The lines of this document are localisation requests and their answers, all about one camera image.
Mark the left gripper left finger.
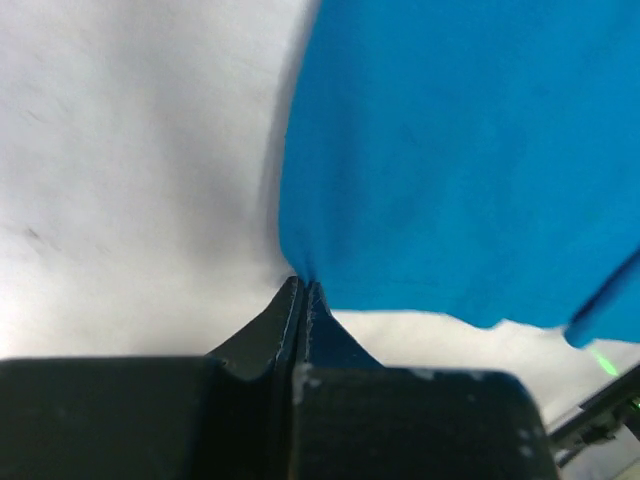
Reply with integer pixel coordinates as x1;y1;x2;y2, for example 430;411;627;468
1;278;304;479

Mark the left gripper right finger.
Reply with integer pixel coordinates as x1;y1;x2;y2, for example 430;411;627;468
292;284;558;479

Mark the bright blue t shirt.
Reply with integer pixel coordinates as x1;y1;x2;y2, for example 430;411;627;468
279;1;639;347

